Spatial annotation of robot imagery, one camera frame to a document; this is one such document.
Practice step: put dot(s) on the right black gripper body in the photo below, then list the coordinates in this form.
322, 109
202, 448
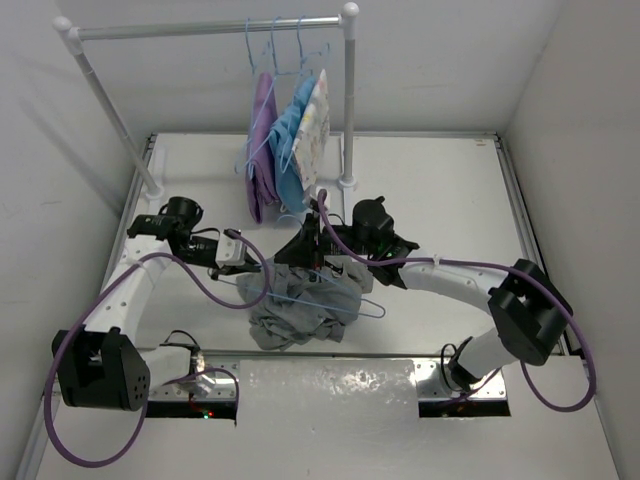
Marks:
329, 245

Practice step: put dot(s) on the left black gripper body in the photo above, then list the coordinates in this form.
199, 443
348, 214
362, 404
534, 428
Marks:
196, 251

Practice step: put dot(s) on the light blue wire hanger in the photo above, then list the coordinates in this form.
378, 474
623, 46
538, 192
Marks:
300, 300

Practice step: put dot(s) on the grey t shirt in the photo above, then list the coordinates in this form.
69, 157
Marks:
284, 339

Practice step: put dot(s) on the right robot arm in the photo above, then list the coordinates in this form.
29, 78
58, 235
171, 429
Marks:
528, 312

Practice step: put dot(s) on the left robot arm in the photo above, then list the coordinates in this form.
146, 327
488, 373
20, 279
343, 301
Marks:
96, 363

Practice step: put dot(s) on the purple t shirt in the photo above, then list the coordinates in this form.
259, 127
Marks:
259, 173

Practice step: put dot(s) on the white patterned t shirt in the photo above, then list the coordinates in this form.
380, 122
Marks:
312, 134

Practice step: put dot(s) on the light blue hanger with purple shirt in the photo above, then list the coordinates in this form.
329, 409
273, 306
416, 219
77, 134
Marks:
265, 62

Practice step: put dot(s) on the light blue t shirt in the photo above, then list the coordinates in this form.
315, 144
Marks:
281, 137

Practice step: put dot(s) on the light blue hanger with patterned shirt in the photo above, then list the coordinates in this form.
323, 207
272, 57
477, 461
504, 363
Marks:
303, 45

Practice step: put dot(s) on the white front cover panel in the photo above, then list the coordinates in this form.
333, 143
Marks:
337, 420

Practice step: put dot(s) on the white garment rack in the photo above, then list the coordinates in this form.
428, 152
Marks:
73, 38

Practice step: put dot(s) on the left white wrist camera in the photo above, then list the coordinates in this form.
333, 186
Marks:
230, 252

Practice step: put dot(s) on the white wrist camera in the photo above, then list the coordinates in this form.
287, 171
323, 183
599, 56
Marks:
230, 252
318, 197

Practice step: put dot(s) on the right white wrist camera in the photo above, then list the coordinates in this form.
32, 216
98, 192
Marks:
318, 197

